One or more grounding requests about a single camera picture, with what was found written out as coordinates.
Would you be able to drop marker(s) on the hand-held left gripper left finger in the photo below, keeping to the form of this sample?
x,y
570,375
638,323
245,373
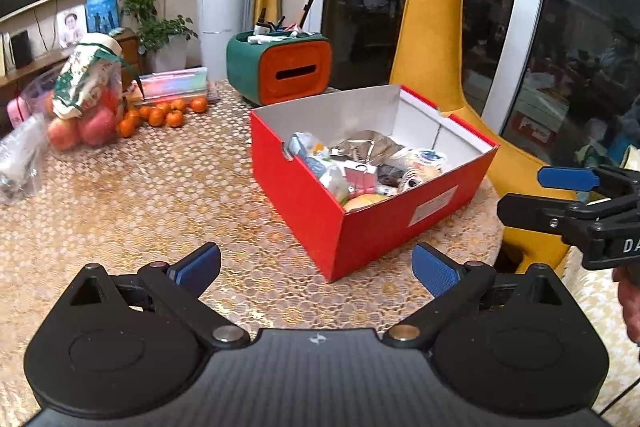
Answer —
x,y
200,264

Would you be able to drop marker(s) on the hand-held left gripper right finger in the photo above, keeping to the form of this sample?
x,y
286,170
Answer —
x,y
435,271

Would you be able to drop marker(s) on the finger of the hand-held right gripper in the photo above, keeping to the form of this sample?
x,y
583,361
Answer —
x,y
567,178
540,214

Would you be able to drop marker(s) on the red cardboard box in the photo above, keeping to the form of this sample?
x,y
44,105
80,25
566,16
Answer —
x,y
375,237

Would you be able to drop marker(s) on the dark snack packet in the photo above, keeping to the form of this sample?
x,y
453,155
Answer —
x,y
391,174

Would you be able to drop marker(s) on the round pastry packet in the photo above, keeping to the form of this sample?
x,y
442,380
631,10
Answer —
x,y
425,158

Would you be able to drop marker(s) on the pink binder clip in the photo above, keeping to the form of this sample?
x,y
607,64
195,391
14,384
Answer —
x,y
361,177

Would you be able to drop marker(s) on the foil packet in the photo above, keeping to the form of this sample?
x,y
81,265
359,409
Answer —
x,y
367,146

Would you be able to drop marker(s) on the gold patterned desktop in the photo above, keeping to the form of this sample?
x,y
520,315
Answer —
x,y
175,207

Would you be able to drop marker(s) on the person's right hand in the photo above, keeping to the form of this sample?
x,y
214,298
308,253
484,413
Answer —
x,y
630,302

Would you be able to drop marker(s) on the white framed glass door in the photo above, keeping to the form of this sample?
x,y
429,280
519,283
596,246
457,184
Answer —
x,y
590,32

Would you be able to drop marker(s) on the pile of tangerines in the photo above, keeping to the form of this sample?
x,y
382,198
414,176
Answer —
x,y
160,114

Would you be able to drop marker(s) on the red apple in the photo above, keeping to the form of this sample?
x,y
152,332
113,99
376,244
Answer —
x,y
97,129
64,136

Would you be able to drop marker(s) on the pastel plastic case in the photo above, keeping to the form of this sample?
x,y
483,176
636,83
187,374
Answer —
x,y
175,82

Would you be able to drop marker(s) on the clear bag of dark items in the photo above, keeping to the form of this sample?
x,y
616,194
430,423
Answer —
x,y
20,162

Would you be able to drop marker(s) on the white plant pot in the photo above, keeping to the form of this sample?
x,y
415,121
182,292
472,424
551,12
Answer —
x,y
167,56

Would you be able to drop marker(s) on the green orange desk organizer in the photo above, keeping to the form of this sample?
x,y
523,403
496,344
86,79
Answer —
x,y
295,74

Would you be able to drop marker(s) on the green white snack bag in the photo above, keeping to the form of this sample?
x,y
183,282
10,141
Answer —
x,y
85,77

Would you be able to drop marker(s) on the wooden television cabinet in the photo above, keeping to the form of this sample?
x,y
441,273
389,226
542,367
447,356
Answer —
x,y
127,52

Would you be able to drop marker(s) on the white tube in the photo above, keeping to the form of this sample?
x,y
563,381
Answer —
x,y
267,39

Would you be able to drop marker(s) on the pink case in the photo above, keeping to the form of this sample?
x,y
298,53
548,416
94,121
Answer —
x,y
17,111

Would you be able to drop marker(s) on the blue printed card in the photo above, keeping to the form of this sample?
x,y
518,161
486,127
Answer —
x,y
102,12

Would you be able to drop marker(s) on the portrait photo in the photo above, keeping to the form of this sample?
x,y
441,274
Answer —
x,y
71,26

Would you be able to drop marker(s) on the black speaker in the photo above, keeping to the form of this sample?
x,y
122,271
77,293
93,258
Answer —
x,y
21,48

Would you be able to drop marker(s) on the wooden photo frame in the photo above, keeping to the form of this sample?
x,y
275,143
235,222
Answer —
x,y
3,52

